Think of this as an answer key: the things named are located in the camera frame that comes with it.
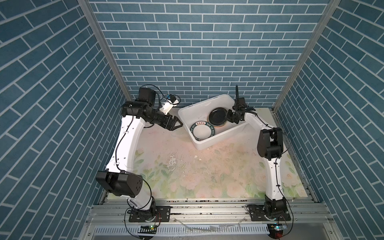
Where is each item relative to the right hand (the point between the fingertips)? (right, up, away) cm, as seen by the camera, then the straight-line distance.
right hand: (224, 116), depth 106 cm
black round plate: (-4, 0, +6) cm, 7 cm away
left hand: (-29, -4, -34) cm, 45 cm away
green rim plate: (-16, -11, -1) cm, 19 cm away
